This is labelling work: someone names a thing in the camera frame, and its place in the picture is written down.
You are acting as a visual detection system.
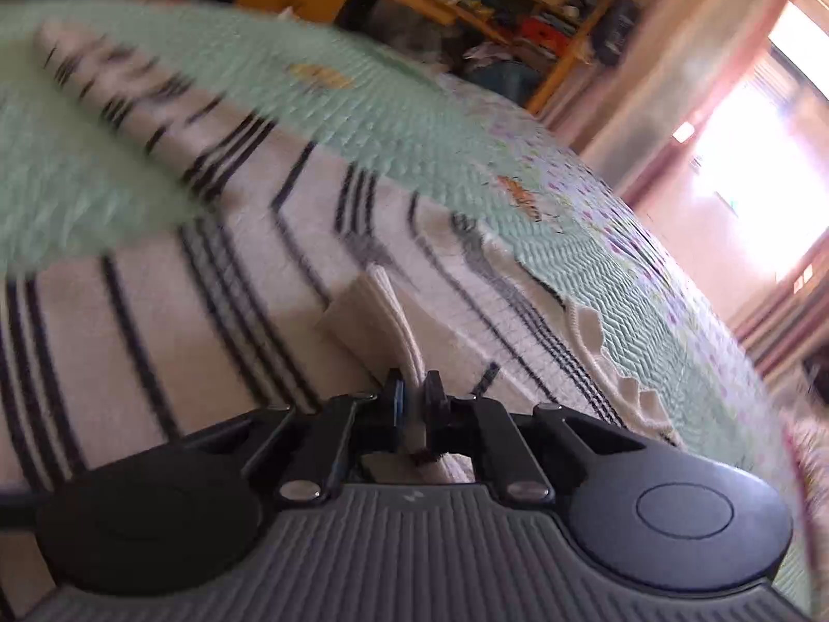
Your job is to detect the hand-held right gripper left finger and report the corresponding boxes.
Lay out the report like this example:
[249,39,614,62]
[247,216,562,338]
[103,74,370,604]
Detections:
[184,369,408,506]

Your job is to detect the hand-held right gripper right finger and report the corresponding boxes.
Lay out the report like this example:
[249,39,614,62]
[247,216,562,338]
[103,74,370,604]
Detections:
[422,371,647,505]

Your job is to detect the black striped white sweater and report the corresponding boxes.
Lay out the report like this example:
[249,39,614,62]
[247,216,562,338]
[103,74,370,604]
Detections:
[0,19,689,494]

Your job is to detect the green quilted bee bedspread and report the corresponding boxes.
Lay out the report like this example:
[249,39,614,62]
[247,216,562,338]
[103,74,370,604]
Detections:
[0,0,818,622]

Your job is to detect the pink curtain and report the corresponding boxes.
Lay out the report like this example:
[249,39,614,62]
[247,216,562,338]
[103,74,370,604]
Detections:
[537,0,829,364]

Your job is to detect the dark blue hanging bag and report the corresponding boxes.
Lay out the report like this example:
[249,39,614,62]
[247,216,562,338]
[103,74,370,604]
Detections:
[591,0,644,67]

